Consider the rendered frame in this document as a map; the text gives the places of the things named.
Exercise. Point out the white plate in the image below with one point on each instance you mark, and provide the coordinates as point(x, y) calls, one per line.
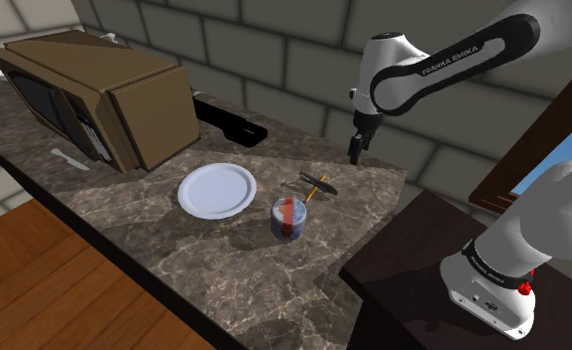
point(216, 190)

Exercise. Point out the brown framed window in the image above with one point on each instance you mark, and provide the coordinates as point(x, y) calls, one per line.
point(564, 145)

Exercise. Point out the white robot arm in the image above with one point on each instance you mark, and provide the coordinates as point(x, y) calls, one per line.
point(552, 213)

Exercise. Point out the orange pencil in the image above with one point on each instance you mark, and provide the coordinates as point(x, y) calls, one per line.
point(310, 196)

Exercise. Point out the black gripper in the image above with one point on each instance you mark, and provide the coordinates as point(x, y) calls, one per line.
point(367, 123)

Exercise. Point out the blue white red cup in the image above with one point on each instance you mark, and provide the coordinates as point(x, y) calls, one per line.
point(288, 220)

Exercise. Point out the white knife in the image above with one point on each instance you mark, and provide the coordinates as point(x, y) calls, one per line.
point(69, 160)

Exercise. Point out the brown microwave oven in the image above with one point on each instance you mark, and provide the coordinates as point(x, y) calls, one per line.
point(140, 102)

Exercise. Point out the dark robot stand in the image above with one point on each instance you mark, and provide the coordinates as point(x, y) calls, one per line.
point(411, 252)

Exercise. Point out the black oblong tray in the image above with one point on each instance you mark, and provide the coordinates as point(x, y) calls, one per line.
point(227, 123)

